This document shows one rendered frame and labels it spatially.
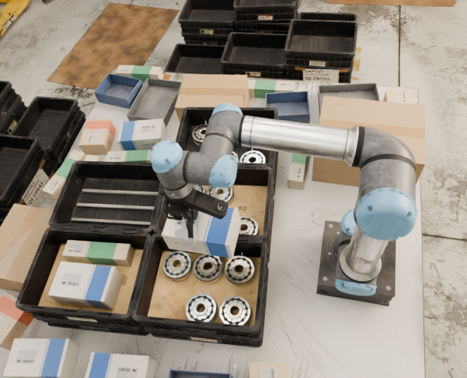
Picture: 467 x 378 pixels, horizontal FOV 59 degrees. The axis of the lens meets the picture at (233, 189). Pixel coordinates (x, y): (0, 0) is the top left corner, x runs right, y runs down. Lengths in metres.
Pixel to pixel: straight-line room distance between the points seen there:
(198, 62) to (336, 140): 2.18
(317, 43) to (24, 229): 1.94
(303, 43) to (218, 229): 1.78
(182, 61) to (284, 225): 1.76
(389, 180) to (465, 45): 2.86
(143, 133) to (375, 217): 1.30
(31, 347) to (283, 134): 1.13
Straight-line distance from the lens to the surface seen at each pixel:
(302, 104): 2.06
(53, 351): 1.61
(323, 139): 0.97
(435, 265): 2.49
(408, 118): 1.79
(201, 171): 0.93
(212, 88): 1.96
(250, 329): 1.29
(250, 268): 1.43
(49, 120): 2.88
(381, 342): 1.55
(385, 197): 0.88
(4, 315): 1.77
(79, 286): 1.50
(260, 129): 0.98
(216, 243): 1.16
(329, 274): 1.49
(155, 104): 2.19
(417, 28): 3.78
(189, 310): 1.41
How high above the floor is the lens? 2.18
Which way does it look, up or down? 56 degrees down
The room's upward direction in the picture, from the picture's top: 12 degrees counter-clockwise
